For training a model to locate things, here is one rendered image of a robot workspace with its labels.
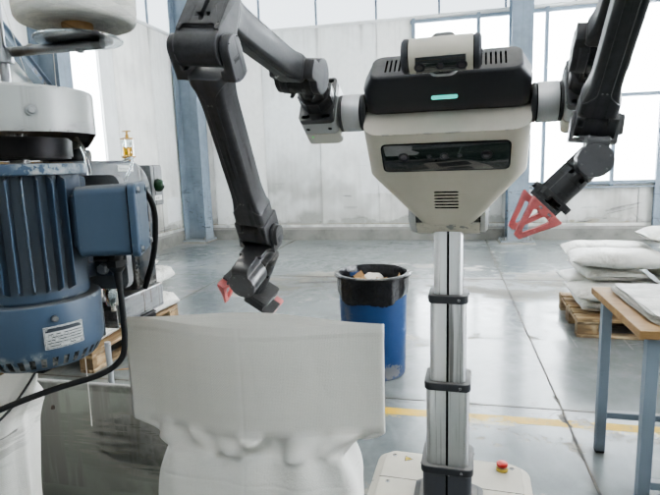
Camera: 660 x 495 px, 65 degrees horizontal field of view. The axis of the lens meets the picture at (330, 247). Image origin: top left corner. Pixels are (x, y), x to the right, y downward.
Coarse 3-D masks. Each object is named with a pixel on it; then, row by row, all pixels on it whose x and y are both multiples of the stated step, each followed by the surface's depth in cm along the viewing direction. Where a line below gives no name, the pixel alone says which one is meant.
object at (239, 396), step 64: (128, 320) 98; (192, 320) 98; (256, 320) 98; (320, 320) 93; (192, 384) 94; (256, 384) 90; (320, 384) 90; (384, 384) 90; (192, 448) 96; (256, 448) 91; (320, 448) 91
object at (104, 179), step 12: (84, 180) 73; (96, 180) 72; (108, 180) 72; (120, 180) 72; (96, 264) 72; (132, 264) 75; (96, 276) 75; (108, 276) 75; (132, 276) 75; (108, 288) 75
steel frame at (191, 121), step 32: (512, 0) 791; (32, 32) 595; (512, 32) 762; (32, 64) 572; (64, 64) 596; (192, 96) 907; (192, 128) 917; (192, 160) 927; (192, 192) 937; (512, 192) 798; (192, 224) 947
